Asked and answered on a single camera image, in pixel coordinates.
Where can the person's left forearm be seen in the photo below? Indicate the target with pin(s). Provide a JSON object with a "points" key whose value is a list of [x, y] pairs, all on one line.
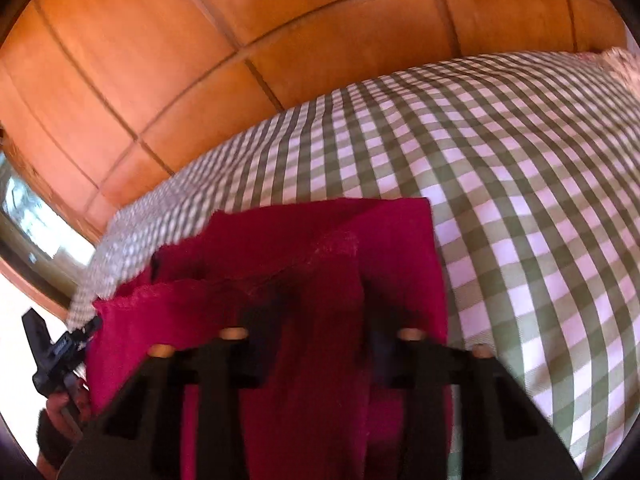
{"points": [[52, 437]]}

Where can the wooden door with glass pane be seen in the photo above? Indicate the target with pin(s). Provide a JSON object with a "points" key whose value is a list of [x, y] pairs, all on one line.
{"points": [[35, 230]]}

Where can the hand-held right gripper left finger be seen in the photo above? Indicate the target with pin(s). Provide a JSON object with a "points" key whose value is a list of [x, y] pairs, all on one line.
{"points": [[235, 360]]}

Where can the dark red sweater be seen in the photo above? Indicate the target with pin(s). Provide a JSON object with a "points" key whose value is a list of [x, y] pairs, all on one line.
{"points": [[320, 310]]}

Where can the green checkered bed sheet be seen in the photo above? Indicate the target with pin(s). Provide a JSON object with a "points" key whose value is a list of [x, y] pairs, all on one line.
{"points": [[500, 200]]}

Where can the person's left hand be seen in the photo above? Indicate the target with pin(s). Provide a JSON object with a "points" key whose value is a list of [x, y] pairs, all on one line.
{"points": [[67, 407]]}

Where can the floral pillow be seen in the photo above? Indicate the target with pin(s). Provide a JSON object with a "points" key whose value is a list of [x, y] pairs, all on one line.
{"points": [[622, 67]]}

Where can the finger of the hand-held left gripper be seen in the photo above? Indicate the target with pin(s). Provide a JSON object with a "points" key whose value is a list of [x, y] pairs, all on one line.
{"points": [[36, 332]]}

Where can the wooden wardrobe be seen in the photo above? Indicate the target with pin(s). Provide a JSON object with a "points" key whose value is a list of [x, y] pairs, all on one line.
{"points": [[225, 60]]}

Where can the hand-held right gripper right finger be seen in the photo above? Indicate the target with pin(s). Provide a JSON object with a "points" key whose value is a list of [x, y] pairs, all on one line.
{"points": [[400, 360]]}

